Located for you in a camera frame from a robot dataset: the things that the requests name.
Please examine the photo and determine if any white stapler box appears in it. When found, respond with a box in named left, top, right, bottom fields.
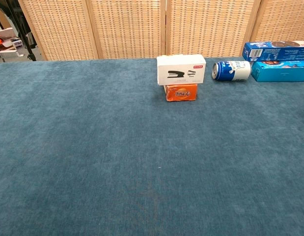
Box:
left=156, top=54, right=207, bottom=86

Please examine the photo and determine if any orange biscuit box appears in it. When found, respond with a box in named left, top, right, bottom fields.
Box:
left=166, top=84, right=198, bottom=102

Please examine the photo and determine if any cyan cookie box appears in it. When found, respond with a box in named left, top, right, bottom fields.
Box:
left=250, top=60, right=304, bottom=83

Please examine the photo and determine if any blue Oreo cookie box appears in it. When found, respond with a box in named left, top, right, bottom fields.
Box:
left=242, top=40, right=304, bottom=62

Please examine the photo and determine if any blue table cloth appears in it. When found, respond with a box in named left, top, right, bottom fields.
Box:
left=0, top=57, right=304, bottom=236

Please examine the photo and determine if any wooden rattan folding screen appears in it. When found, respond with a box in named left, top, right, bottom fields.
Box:
left=18, top=0, right=304, bottom=61

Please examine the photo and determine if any blue and white drink can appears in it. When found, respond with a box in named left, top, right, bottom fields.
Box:
left=212, top=60, right=252, bottom=82

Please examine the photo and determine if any black tripod stand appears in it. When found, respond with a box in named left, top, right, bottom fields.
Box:
left=4, top=0, right=38, bottom=61

